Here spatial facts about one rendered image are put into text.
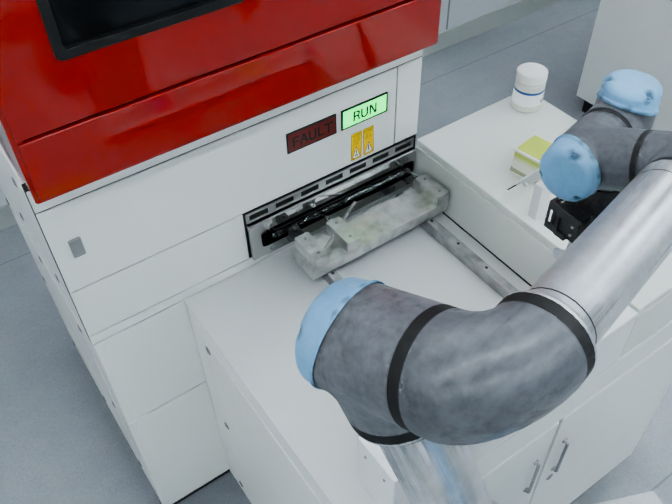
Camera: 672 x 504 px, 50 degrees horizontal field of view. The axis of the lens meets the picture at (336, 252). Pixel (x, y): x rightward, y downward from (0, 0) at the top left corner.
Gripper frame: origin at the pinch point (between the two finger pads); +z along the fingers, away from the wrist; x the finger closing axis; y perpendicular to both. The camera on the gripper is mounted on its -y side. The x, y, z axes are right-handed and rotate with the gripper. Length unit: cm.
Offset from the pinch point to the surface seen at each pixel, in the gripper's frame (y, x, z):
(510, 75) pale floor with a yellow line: 166, -172, 111
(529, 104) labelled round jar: 50, -42, 12
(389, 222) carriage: 47, 1, 23
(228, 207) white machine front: 59, 33, 10
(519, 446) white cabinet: -4.1, 9.6, 35.8
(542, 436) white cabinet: -4.2, 3.0, 38.7
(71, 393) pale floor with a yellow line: 115, 73, 111
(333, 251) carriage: 47, 16, 23
